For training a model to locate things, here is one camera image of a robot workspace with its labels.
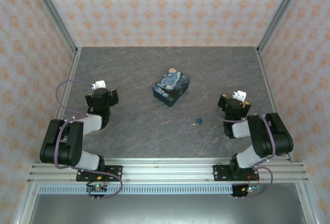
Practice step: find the small blue padlock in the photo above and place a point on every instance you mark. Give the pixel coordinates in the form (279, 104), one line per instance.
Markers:
(200, 120)

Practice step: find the small metal key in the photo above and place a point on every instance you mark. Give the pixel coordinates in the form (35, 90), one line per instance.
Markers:
(194, 124)

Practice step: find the starry night painted tin box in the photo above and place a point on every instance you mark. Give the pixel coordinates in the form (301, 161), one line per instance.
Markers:
(171, 86)

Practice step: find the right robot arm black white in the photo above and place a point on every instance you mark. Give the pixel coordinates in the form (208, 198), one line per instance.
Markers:
(263, 136)

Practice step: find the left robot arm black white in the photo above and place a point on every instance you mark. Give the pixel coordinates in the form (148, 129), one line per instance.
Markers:
(67, 141)

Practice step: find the grey metal lower panel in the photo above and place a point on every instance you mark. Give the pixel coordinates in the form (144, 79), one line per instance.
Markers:
(165, 209)

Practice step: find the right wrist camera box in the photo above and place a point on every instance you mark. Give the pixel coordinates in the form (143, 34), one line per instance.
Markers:
(239, 95)

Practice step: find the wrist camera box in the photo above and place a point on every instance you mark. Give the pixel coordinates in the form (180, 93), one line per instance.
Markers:
(239, 95)
(99, 84)

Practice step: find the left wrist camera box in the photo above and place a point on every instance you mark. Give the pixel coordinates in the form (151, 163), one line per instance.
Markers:
(99, 84)

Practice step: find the aluminium table side rail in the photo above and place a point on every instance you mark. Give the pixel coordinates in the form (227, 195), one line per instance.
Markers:
(266, 79)
(71, 79)

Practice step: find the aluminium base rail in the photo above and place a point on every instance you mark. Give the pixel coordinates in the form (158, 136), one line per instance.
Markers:
(167, 171)

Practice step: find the aluminium corner post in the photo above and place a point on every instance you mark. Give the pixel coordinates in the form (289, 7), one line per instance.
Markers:
(52, 12)
(281, 12)

